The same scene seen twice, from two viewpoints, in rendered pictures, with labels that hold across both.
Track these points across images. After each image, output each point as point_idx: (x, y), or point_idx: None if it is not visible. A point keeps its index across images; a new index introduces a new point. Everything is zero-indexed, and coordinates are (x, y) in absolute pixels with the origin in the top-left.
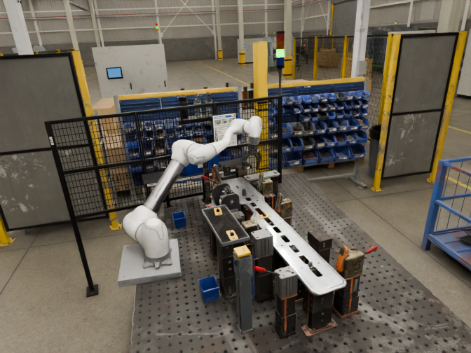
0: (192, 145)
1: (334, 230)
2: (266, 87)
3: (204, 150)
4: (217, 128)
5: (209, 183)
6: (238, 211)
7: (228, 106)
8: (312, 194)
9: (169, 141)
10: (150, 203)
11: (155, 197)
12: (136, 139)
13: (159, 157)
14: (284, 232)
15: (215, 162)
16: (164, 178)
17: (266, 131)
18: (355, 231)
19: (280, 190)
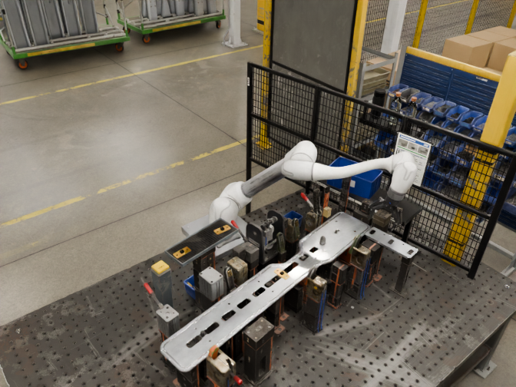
0: (297, 154)
1: (383, 373)
2: (501, 130)
3: (296, 167)
4: (400, 150)
5: (342, 206)
6: (256, 246)
7: (425, 129)
8: (470, 325)
9: (342, 135)
10: (245, 185)
11: (250, 183)
12: (311, 115)
13: (327, 147)
14: (255, 299)
15: (365, 190)
16: (266, 171)
17: (477, 194)
18: None
19: (444, 285)
